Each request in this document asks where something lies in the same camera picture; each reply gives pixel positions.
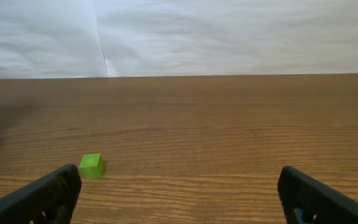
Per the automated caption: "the green cube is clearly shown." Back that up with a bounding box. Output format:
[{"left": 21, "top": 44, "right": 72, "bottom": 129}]
[{"left": 78, "top": 152, "right": 105, "bottom": 180}]

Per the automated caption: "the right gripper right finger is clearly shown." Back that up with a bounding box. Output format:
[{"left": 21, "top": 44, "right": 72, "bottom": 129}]
[{"left": 277, "top": 166, "right": 358, "bottom": 224}]

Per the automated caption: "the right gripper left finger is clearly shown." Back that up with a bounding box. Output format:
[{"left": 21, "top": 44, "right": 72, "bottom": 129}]
[{"left": 0, "top": 163, "right": 83, "bottom": 224}]

